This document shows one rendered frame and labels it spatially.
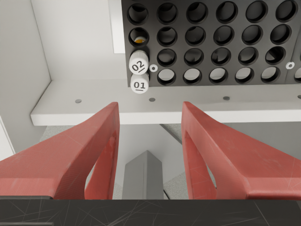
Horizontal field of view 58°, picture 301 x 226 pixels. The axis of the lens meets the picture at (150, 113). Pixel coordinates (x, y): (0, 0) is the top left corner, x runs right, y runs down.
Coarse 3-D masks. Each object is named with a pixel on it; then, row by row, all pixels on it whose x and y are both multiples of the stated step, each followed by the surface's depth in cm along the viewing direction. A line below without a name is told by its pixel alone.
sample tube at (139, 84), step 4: (132, 76) 18; (136, 76) 18; (140, 76) 18; (144, 76) 18; (132, 80) 18; (136, 80) 18; (140, 80) 18; (144, 80) 18; (148, 80) 18; (132, 84) 18; (136, 84) 18; (140, 84) 18; (144, 84) 18; (148, 84) 18; (132, 88) 18; (136, 88) 18; (140, 88) 18; (144, 88) 18; (136, 92) 18; (140, 92) 18
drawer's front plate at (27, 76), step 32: (0, 0) 18; (0, 32) 18; (32, 32) 22; (0, 64) 18; (32, 64) 22; (0, 96) 18; (32, 96) 22; (0, 128) 18; (32, 128) 22; (0, 160) 20
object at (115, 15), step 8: (112, 0) 21; (120, 0) 21; (112, 8) 21; (120, 8) 21; (112, 16) 22; (120, 16) 22; (112, 24) 22; (120, 24) 22; (112, 32) 22; (120, 32) 22; (112, 40) 23; (120, 40) 23; (120, 48) 23
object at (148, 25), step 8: (128, 0) 16; (136, 0) 16; (144, 0) 16; (128, 8) 16; (128, 16) 17; (152, 16) 17; (128, 24) 17; (136, 24) 17; (144, 24) 17; (152, 24) 17; (128, 32) 17; (152, 32) 17; (128, 40) 17; (152, 40) 17; (128, 48) 18; (136, 48) 18; (144, 48) 18; (152, 48) 18; (128, 56) 18; (152, 56) 18; (128, 64) 18; (152, 64) 18; (128, 72) 19; (152, 72) 19; (128, 80) 19; (152, 80) 19
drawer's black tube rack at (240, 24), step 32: (160, 0) 16; (192, 0) 16; (224, 0) 16; (256, 0) 16; (288, 0) 16; (160, 32) 20; (192, 32) 20; (224, 32) 20; (256, 32) 20; (288, 32) 17; (160, 64) 18; (192, 64) 19; (224, 64) 18; (256, 64) 18; (288, 64) 18
